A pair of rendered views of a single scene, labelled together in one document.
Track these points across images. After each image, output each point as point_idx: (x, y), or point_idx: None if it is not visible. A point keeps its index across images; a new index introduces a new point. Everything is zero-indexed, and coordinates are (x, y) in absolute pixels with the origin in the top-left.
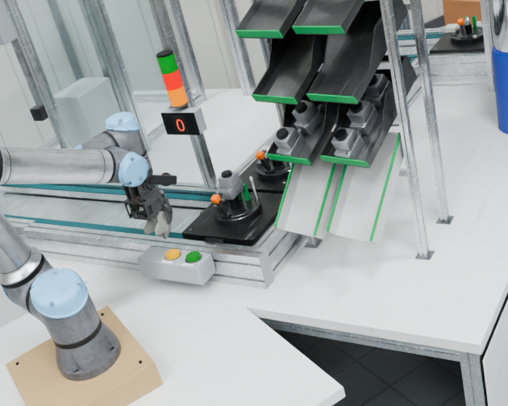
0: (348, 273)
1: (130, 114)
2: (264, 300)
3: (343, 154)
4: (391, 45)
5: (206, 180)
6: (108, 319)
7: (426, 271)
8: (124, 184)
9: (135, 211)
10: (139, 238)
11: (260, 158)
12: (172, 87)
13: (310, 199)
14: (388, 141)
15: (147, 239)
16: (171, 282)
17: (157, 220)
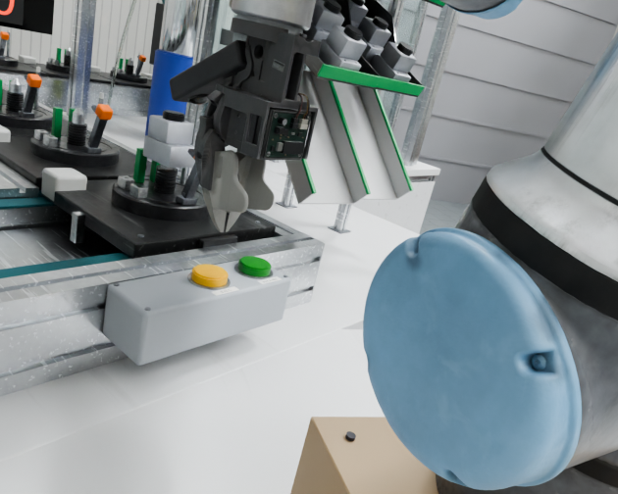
0: (332, 259)
1: None
2: (337, 312)
3: (404, 74)
4: None
5: None
6: (378, 433)
7: (368, 239)
8: (508, 2)
9: (280, 134)
10: (28, 285)
11: (109, 117)
12: None
13: (310, 155)
14: (341, 86)
15: (60, 279)
16: (159, 365)
17: (264, 172)
